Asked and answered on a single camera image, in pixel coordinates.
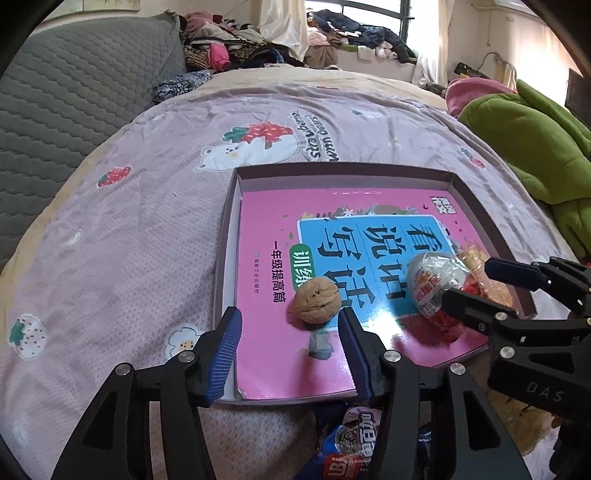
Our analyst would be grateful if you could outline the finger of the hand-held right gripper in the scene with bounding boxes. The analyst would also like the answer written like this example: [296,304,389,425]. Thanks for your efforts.
[484,257,591,319]
[441,287,522,358]

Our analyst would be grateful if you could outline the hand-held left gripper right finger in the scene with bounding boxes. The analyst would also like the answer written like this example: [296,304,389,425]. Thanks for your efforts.
[337,308,532,480]

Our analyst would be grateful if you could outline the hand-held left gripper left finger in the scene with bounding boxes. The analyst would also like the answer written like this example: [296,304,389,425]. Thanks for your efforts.
[50,305,243,480]

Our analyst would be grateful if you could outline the clear packet of crackers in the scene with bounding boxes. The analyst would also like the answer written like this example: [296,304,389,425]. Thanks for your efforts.
[459,244,520,308]

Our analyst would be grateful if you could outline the brown walnut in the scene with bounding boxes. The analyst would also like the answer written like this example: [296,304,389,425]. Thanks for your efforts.
[288,275,343,326]

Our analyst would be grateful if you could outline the blue snack packet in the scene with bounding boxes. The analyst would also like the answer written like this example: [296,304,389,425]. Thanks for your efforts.
[302,404,432,480]

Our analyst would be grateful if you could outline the dark shallow cardboard box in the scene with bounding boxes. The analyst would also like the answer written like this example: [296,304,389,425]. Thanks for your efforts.
[213,161,539,407]

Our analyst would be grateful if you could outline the green fleece blanket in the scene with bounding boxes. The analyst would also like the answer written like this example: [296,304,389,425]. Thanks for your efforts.
[457,79,591,259]

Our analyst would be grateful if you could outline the pink and blue book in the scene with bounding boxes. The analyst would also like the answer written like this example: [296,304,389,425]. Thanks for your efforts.
[235,187,490,401]

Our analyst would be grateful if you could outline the pink cloth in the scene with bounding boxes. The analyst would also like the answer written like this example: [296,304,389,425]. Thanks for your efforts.
[445,78,518,118]

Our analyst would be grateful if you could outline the dark framed screen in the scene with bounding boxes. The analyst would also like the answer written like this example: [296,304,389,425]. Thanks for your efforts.
[567,69,591,127]

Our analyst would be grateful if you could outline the cream curtain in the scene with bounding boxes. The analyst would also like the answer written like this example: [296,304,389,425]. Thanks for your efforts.
[413,0,455,88]
[259,0,308,63]

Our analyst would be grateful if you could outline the dark blue patterned cloth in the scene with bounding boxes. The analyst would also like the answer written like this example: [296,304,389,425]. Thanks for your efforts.
[151,70,215,103]

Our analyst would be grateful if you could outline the dark clothes on windowsill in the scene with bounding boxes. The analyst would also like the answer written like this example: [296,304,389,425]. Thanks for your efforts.
[305,9,419,65]

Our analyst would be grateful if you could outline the pile of mixed clothes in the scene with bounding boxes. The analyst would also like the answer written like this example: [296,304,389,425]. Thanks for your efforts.
[178,11,305,75]

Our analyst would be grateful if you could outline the grey quilted headboard cover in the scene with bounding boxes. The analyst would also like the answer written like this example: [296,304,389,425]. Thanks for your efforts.
[0,14,188,273]

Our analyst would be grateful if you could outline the white cable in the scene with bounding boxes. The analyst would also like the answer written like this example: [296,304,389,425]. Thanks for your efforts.
[480,51,518,95]

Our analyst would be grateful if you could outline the window with dark frame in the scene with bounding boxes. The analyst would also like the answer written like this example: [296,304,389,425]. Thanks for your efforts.
[305,0,416,47]

